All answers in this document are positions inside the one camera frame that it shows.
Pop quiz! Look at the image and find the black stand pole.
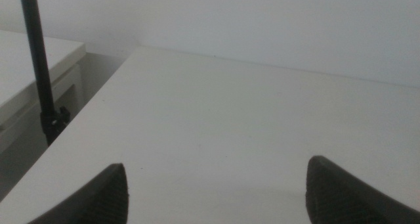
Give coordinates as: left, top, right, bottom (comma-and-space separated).
18, 0, 71, 147

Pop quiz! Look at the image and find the white side cabinet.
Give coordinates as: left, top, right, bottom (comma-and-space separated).
0, 29, 87, 154

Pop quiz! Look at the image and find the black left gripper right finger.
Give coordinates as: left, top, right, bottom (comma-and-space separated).
305, 155, 420, 224

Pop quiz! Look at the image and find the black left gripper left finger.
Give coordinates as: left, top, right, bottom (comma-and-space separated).
28, 163, 130, 224

